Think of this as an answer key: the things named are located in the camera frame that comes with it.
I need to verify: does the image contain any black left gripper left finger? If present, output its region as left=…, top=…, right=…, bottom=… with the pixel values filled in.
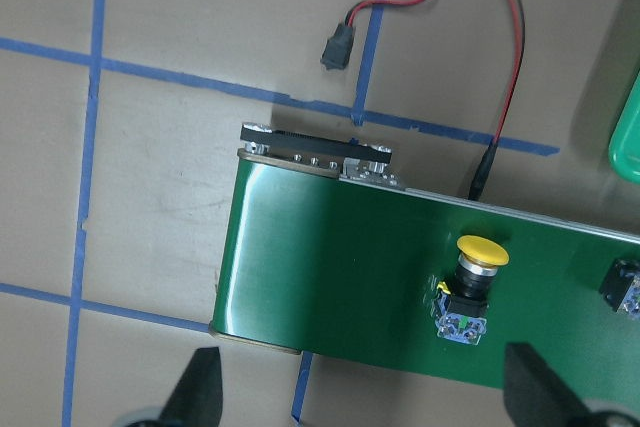
left=158, top=347, right=223, bottom=426

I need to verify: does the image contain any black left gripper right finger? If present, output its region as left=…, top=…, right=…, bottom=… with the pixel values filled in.
left=503, top=343, right=591, bottom=426

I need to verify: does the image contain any green plastic tray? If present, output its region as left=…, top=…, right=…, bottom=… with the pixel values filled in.
left=608, top=83, right=639, bottom=184

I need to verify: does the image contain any green conveyor belt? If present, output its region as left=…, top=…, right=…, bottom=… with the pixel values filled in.
left=211, top=123, right=639, bottom=409

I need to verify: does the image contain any black barrel plug connector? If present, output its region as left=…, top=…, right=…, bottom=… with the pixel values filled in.
left=320, top=23, right=354, bottom=70

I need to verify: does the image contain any red and black wire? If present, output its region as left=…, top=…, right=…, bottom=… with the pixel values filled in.
left=347, top=0, right=526, bottom=203

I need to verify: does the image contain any yellow push button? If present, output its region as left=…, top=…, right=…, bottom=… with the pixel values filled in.
left=599, top=258, right=639, bottom=320
left=431, top=235, right=510, bottom=346

